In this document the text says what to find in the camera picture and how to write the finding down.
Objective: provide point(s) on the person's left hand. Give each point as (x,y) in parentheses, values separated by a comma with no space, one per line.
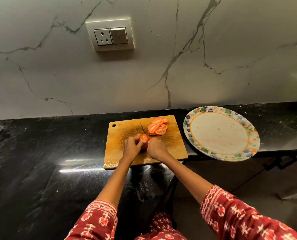
(131,149)

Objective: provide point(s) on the person's right hand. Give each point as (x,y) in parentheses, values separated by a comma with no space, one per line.
(158,149)

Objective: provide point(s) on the red tomato slice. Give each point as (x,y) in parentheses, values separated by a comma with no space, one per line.
(153,138)

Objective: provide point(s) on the pile of tomato slices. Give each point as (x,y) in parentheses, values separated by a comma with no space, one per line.
(153,127)

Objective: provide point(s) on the floral rimmed plate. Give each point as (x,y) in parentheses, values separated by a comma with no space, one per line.
(219,134)

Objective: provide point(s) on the person's left forearm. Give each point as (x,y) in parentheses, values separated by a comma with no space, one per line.
(116,183)

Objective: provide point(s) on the person's right forearm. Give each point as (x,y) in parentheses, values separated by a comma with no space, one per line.
(188,181)

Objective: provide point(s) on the wooden cutting board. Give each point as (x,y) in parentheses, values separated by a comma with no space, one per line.
(118,144)

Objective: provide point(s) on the brown lower cabinet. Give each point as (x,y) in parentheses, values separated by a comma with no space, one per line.
(226,174)

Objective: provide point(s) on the red patterned tunic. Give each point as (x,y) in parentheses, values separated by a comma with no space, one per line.
(162,228)

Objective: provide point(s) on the red patterned left sleeve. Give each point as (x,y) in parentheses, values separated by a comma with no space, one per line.
(94,222)

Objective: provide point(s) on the red patterned sleeve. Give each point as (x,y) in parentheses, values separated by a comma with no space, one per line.
(94,222)
(238,217)

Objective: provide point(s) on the red patterned right sleeve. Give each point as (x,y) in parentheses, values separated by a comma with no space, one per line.
(238,217)

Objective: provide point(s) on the wall socket and switch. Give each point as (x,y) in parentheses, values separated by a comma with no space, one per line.
(109,35)

